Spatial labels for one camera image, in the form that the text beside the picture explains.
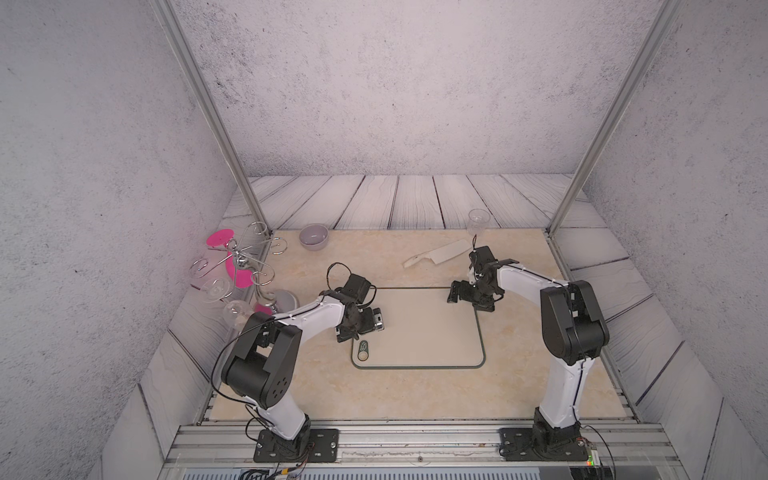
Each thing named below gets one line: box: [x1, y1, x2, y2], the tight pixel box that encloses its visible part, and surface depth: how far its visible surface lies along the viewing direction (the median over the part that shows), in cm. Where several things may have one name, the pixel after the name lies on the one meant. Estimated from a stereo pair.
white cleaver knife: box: [402, 239, 472, 268], surface depth 114 cm
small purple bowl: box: [299, 223, 329, 251], surface depth 117 cm
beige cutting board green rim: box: [351, 287, 486, 370], surface depth 91 cm
